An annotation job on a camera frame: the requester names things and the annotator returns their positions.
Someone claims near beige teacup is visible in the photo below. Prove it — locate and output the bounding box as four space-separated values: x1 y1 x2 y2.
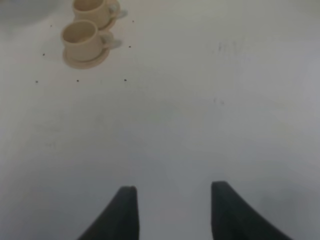
61 19 114 62

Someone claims beige teacup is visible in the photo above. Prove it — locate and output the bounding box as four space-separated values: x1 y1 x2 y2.
72 0 106 25
61 19 114 62

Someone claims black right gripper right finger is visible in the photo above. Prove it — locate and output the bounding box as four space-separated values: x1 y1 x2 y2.
211 181 290 240

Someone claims beige cup saucer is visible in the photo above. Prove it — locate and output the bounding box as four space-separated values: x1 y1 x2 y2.
96 0 121 30
62 48 110 70

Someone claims near beige cup saucer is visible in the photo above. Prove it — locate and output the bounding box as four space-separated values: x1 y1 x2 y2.
62 48 110 70

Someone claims far beige teacup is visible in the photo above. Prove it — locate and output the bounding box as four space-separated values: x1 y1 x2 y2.
72 0 106 25

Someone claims far beige cup saucer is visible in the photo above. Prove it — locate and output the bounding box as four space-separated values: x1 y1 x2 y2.
96 0 121 30

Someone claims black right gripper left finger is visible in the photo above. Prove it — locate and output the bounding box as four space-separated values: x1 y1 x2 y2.
79 186 139 240

